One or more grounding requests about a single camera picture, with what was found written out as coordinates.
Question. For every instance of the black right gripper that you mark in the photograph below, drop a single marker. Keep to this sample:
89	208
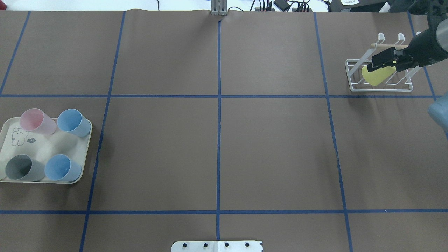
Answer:
425	47

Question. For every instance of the yellow plastic cup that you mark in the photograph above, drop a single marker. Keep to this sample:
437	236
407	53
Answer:
377	76

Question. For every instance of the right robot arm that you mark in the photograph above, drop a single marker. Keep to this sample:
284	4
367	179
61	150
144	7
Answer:
434	77

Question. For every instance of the wooden rack dowel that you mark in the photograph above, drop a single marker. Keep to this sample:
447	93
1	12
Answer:
378	46

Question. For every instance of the blue plastic cup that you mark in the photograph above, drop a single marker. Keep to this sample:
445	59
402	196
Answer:
74	122
62	168

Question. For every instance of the pink plastic cup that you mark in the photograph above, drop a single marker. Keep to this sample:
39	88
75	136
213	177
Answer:
36	121

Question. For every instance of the grey plastic cup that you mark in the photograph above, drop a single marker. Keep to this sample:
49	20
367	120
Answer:
24	168

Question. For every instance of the black box with label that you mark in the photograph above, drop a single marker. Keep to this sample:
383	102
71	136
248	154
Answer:
369	6

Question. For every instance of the orange black usb hub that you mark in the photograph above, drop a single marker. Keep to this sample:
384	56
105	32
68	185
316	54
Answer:
264	6

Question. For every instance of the cream plastic tray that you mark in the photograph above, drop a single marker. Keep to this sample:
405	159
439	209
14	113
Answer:
14	141

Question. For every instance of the white wire cup rack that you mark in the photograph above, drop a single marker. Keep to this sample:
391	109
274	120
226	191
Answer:
398	82

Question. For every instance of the aluminium frame post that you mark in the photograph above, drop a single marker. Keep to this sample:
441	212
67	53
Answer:
219	8

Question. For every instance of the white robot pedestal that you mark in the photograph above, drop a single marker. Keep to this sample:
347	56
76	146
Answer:
218	246

